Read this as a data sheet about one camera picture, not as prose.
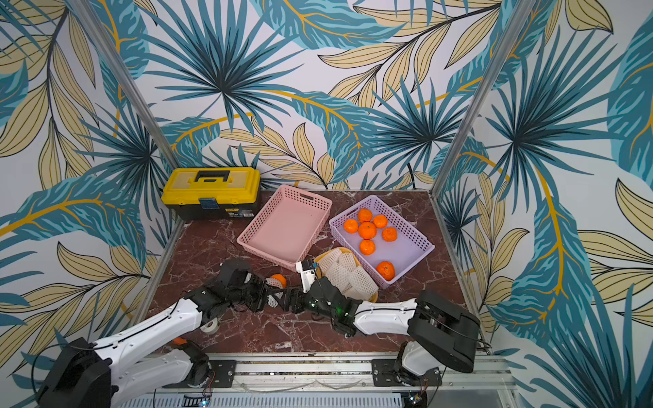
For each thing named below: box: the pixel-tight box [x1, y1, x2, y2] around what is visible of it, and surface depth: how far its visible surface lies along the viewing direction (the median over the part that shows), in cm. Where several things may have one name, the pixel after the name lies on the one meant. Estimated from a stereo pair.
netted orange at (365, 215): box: [357, 208, 374, 224], surface depth 108 cm
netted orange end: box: [358, 238, 377, 256], surface depth 99 cm
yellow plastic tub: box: [314, 247, 379, 303], surface depth 85 cm
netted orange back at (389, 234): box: [381, 226, 398, 243], surface depth 103 cm
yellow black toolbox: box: [160, 166, 262, 221], surface depth 100 cm
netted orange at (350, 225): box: [343, 218, 359, 234], surface depth 105 cm
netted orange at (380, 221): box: [373, 214, 389, 229], surface depth 108 cm
